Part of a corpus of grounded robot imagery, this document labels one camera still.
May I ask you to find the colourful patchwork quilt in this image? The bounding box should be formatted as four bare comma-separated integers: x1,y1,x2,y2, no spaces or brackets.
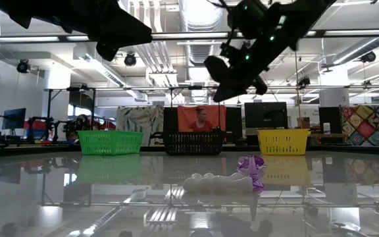
340,104,379,147

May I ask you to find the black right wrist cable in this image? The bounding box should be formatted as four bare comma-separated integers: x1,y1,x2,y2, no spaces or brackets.
208,0,230,9

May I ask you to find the yellow plastic basket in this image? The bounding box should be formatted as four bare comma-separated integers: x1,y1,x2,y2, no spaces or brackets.
257,128,312,156

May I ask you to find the person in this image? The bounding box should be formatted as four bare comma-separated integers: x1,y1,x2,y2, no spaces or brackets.
189,107,216,132
76,114,93,131

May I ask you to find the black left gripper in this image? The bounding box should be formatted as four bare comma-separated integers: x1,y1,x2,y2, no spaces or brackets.
63,0,153,62

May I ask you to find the black plastic basket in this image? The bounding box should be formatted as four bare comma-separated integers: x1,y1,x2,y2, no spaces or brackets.
163,131,225,156

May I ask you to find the purple plastic witch hat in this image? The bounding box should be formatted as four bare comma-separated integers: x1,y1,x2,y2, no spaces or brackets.
247,153,265,190

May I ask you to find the leaf pattern cloth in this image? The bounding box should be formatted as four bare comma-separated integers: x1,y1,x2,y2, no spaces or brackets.
116,105,165,134

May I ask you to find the silver ceiling duct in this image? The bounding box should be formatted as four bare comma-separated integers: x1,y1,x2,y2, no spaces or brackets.
332,36,379,66
177,0,226,106

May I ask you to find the green plastic basket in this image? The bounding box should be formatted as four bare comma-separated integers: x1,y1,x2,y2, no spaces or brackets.
77,130,145,156

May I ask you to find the purple plastic toy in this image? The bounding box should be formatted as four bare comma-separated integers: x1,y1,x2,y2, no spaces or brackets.
236,154,266,171

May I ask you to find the orange cloth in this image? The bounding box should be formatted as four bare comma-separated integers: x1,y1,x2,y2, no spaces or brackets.
177,105,227,133

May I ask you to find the wide black monitor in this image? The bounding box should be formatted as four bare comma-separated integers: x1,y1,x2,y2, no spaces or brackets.
244,101,289,136

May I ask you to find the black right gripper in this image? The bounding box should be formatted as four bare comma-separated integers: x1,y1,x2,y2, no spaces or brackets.
204,19,297,103

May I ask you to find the black rig frame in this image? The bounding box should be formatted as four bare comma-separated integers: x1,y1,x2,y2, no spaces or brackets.
43,86,222,145

